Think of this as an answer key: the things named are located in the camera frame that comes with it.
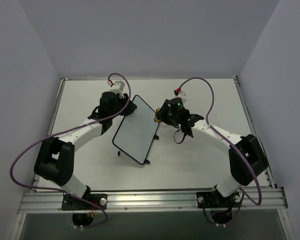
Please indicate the yellow bone-shaped eraser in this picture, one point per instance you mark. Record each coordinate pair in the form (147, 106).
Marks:
(155, 118)

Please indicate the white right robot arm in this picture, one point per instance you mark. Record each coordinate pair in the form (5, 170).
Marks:
(246, 157)

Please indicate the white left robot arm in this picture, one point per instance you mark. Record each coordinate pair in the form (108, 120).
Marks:
(55, 160)

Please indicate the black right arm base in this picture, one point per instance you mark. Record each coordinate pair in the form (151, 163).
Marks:
(217, 202)

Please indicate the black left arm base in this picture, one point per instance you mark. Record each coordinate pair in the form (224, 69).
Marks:
(85, 202)

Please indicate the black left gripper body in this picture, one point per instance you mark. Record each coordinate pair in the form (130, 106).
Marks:
(127, 106)

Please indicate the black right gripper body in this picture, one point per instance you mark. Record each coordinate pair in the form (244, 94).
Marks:
(162, 114)

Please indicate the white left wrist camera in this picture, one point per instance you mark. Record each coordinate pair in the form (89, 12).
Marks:
(117, 87)

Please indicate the black-framed whiteboard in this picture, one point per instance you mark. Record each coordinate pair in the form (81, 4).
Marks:
(136, 132)

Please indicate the aluminium front frame rail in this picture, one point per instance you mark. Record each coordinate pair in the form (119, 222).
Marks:
(146, 201)

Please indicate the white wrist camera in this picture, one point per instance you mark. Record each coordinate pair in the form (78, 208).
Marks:
(180, 94)
(117, 87)

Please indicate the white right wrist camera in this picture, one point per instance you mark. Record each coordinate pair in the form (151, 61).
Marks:
(180, 94)

